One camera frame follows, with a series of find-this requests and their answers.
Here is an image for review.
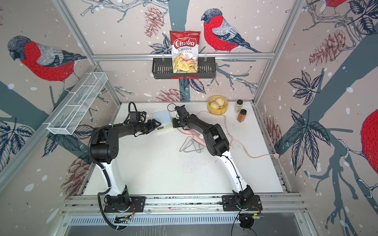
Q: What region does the white blue electronic scale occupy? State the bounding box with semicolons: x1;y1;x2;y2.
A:
152;110;173;134

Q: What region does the pink power strip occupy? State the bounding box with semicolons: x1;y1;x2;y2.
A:
180;129;206;147

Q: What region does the grey usb cable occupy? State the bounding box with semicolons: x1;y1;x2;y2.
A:
179;135;205;153

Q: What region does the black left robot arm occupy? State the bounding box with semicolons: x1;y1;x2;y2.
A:
88;102;161;232

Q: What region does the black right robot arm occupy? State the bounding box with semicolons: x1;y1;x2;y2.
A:
172;105;261;212

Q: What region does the white bun in bowl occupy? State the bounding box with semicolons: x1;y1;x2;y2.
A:
215;97;225;107
210;101;220;110

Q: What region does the yellow bowl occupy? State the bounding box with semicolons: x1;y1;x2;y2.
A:
207;95;228;116

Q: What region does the clear spice bottle black cap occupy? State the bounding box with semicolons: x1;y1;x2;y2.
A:
234;99;243;113

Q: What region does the brown spice bottle black cap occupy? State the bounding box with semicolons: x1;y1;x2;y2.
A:
237;109;247;123

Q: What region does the red cassava chips bag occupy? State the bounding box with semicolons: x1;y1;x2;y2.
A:
170;31;200;73

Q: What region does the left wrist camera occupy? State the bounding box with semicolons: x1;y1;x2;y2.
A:
129;111;147;124

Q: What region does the black wall basket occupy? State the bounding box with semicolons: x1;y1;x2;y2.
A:
152;57;216;79

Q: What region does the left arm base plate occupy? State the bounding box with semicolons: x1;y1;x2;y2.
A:
103;195;146;213

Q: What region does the white wire mesh shelf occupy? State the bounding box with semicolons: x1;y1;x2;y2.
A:
47;72;108;135

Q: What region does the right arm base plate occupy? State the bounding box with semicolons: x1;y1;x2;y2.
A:
221;195;263;211

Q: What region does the pink power strip cord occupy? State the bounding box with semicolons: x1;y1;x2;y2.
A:
196;110;280;160

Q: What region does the aluminium front rail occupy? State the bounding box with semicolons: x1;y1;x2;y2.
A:
61;193;307;215

